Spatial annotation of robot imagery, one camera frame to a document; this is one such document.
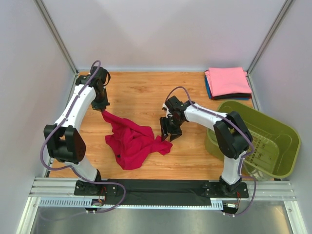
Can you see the left aluminium frame post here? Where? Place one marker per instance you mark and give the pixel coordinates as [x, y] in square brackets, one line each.
[55, 33]

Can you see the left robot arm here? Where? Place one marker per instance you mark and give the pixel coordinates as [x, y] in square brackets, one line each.
[63, 140]

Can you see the olive green plastic basket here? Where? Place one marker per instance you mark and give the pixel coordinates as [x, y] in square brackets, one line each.
[276, 145]

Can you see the pink folded t shirt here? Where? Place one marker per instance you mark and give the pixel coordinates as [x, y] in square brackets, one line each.
[227, 81]

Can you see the black folded t shirt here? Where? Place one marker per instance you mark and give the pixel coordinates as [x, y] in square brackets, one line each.
[234, 96]

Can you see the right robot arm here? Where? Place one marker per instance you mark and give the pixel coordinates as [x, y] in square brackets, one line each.
[232, 135]

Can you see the aluminium frame post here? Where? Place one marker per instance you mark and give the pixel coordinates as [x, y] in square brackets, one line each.
[270, 34]
[55, 33]

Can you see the right aluminium frame post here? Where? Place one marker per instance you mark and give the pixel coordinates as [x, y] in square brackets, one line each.
[270, 34]

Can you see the crimson red t shirt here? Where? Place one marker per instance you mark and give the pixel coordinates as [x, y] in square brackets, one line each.
[132, 143]

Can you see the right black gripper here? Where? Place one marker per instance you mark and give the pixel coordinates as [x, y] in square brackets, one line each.
[170, 127]

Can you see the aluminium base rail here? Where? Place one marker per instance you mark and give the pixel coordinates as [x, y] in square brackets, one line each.
[59, 192]

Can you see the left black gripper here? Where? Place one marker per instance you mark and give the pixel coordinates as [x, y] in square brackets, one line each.
[100, 105]

